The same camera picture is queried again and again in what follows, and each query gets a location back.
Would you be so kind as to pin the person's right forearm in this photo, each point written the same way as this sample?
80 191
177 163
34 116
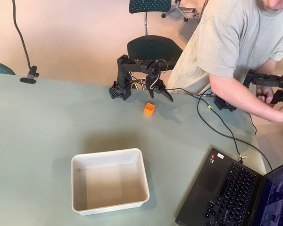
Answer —
250 106

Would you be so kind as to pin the small orange cube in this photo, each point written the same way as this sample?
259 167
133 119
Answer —
149 110

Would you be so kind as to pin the white rectangular tray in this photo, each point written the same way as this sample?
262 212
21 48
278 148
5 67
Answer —
108 181

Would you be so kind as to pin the black gooseneck clamp holder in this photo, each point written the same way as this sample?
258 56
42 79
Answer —
29 76

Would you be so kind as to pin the person's left forearm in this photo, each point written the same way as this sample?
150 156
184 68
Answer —
270 67

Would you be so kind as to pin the black follower gripper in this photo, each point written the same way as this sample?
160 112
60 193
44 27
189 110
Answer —
157 87

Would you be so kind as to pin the dark perforated swivel chair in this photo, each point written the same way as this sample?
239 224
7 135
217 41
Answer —
153 48

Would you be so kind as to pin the person in grey-green t-shirt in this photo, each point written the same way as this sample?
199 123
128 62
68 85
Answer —
226 40

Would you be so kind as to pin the black follower robot arm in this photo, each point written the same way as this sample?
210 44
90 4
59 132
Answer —
125 77

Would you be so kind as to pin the chrome castor chair base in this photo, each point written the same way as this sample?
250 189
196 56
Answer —
179 10

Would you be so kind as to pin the black laptop computer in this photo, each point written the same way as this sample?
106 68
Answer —
228 188

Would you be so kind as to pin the person's left hand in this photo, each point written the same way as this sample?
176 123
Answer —
266 95

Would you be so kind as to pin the teal chair edge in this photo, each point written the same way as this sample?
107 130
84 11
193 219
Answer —
1 68

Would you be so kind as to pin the black leader robot arm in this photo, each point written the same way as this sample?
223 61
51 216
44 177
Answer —
261 81

